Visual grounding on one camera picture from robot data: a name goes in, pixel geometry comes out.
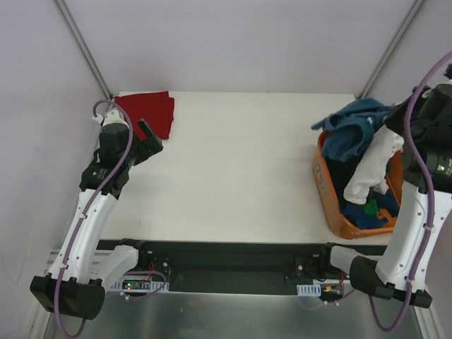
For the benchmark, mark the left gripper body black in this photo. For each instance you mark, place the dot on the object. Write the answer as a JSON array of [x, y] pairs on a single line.
[[149, 142]]

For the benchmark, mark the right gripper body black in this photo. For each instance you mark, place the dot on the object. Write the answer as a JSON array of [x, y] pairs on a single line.
[[394, 116]]

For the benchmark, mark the teal blue t shirt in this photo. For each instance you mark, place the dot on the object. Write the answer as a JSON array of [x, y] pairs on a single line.
[[351, 129]]

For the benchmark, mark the white t shirt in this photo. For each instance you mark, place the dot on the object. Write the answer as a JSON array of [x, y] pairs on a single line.
[[370, 173]]

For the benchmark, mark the dark green t shirt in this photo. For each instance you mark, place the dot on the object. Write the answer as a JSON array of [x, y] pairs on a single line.
[[371, 208]]

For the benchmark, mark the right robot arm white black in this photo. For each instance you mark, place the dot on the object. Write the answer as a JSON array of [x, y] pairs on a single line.
[[425, 202]]

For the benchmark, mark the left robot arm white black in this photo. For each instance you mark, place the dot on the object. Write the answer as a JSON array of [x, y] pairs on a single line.
[[74, 284]]

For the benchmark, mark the folded red t shirt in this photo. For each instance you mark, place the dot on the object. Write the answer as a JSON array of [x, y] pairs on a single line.
[[157, 109]]

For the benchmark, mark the orange plastic basket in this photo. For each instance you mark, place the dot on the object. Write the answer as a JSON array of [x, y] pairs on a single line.
[[337, 222]]

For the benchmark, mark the royal blue t shirt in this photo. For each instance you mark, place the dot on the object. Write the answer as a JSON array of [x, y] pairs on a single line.
[[355, 214]]

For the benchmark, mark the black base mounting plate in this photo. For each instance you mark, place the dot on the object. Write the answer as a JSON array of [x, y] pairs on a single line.
[[240, 268]]

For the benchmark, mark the right aluminium frame post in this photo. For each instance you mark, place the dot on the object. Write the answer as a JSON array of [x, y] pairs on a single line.
[[392, 47]]

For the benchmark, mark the aluminium frame post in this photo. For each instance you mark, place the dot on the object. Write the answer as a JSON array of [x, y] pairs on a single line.
[[392, 47], [77, 36]]

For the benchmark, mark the left white cable duct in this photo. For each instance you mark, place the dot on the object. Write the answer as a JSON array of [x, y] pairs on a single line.
[[138, 286]]

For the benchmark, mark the white cable duct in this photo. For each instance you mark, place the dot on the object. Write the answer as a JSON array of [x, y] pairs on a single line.
[[313, 290], [138, 286]]

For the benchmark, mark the left aluminium frame post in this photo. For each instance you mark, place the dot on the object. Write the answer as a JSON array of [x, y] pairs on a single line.
[[77, 36]]

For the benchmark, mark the right white cable duct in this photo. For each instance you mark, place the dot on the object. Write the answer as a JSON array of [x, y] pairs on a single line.
[[313, 290]]

